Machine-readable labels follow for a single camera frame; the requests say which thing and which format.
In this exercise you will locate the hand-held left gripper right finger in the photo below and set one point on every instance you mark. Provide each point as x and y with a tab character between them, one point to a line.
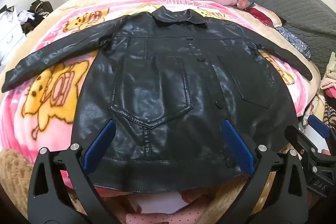
237	146

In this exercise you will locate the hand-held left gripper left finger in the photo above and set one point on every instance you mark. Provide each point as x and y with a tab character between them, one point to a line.
101	144

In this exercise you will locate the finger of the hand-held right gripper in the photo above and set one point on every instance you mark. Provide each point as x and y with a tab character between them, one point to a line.
320	127
302	141

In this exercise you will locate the black leather jacket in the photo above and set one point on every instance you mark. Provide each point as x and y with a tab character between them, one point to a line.
162	98

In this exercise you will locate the pastel clothes pile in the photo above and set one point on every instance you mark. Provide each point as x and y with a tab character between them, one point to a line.
329	87

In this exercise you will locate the dark clothes pile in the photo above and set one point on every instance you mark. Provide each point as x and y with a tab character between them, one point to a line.
36	10

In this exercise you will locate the pink cartoon printed blanket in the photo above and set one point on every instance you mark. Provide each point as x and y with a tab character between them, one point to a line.
52	113

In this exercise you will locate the white cloth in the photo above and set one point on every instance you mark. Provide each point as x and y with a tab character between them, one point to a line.
162	204

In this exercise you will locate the blue patterned cloth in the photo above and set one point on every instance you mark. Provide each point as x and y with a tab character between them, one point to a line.
294	40

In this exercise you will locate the pink dotted garment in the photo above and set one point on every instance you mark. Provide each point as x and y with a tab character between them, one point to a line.
170	218

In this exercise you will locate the dark red cloth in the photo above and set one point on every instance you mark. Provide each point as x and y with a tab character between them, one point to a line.
262	16

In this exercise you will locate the grey quilted headboard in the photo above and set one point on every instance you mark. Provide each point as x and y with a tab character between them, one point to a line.
288	3

